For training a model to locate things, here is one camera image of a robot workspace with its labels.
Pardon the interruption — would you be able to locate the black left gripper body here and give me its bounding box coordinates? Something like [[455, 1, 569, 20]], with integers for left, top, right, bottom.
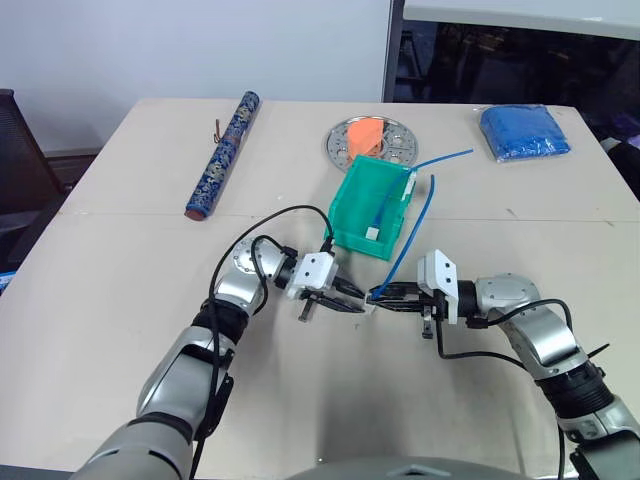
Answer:
[[298, 276, 347, 323]]

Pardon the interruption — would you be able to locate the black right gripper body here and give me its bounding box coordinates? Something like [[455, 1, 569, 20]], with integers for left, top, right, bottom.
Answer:
[[414, 281, 447, 342]]

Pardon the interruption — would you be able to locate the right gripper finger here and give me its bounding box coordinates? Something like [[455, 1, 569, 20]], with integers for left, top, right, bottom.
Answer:
[[373, 282, 420, 300], [372, 298, 421, 315]]

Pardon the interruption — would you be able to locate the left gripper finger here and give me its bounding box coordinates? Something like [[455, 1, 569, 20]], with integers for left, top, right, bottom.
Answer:
[[334, 276, 368, 299], [319, 295, 370, 315]]

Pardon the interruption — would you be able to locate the blue cable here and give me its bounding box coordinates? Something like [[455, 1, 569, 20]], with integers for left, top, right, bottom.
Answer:
[[373, 174, 437, 297], [368, 146, 475, 232]]

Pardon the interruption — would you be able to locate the green plastic bin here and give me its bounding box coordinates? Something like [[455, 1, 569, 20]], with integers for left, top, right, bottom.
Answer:
[[327, 153, 419, 262]]

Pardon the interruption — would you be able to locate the dark rounded object with white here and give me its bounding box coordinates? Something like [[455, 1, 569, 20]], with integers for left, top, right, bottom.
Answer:
[[598, 113, 640, 201]]

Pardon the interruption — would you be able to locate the round silver metal plate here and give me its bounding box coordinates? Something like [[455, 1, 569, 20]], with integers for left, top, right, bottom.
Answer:
[[324, 117, 420, 172]]

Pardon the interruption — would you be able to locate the orange foam block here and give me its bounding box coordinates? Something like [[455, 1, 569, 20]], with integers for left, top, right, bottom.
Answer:
[[345, 117, 386, 158]]

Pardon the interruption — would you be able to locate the blue patterned rolled scroll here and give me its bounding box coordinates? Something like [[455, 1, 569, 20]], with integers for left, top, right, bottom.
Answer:
[[183, 89, 263, 223]]

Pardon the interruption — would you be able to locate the blue cloth in plastic bag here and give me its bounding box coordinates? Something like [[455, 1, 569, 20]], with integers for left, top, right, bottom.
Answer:
[[477, 103, 573, 164]]

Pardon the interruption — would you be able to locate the dark glass window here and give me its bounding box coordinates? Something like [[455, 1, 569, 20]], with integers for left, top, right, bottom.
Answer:
[[392, 19, 640, 144]]

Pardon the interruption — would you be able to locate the white window ledge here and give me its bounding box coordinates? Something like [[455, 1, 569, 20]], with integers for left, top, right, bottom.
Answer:
[[402, 0, 640, 42]]

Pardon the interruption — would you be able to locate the black mesh chair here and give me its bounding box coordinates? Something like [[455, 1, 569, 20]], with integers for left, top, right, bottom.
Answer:
[[0, 88, 67, 272]]

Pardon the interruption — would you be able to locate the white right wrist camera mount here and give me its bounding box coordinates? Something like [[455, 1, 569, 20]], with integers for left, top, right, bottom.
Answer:
[[417, 248, 461, 324]]

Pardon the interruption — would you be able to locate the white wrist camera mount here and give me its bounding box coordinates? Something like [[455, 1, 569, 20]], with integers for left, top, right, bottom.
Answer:
[[417, 248, 461, 324], [287, 252, 337, 302]]

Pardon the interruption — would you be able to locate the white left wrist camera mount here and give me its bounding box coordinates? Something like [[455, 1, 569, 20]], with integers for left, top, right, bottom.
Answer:
[[287, 252, 337, 302]]

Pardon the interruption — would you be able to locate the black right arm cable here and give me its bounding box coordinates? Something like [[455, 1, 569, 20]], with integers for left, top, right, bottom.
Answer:
[[435, 298, 576, 480]]

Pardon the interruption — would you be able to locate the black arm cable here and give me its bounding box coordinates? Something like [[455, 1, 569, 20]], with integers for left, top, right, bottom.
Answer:
[[435, 298, 576, 480], [188, 203, 335, 480]]

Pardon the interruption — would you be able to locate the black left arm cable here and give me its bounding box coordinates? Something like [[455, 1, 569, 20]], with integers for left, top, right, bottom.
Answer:
[[188, 203, 335, 480]]

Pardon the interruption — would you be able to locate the grey window frame post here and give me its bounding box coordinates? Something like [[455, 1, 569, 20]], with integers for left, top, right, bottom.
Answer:
[[381, 0, 407, 104]]

